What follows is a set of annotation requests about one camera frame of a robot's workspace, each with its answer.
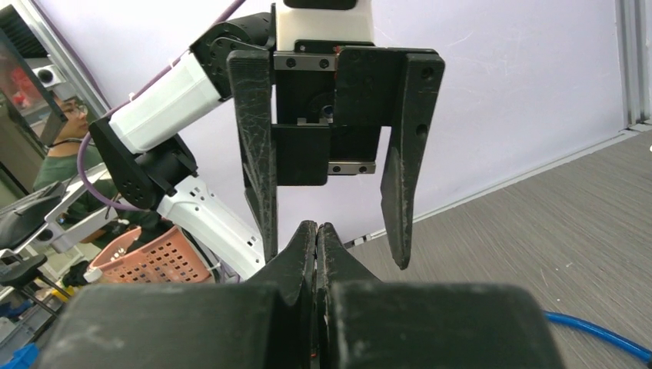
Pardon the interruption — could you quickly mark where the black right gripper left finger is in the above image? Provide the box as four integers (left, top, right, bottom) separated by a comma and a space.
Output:
36, 221, 317, 368

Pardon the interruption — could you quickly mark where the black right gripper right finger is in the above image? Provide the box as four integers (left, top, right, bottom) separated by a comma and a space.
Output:
316, 223, 561, 368

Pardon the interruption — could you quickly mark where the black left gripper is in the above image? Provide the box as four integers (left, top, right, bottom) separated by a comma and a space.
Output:
227, 40, 445, 270

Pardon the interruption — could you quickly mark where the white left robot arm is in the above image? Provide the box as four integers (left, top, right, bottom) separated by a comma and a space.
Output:
91, 1, 446, 279

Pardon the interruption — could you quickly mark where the pink perforated basket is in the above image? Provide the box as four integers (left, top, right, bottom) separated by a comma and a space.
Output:
84, 227, 214, 283

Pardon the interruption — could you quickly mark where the person in green shirt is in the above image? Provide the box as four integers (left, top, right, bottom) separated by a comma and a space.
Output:
32, 95, 175, 251

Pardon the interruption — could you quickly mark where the black office chair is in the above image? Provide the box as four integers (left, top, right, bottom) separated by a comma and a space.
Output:
1, 181, 67, 318

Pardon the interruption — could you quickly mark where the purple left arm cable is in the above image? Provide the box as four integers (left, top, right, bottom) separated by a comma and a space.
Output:
76, 0, 248, 212

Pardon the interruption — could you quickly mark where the blue cable lock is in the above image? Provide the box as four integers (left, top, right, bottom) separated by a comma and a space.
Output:
544, 311, 651, 368

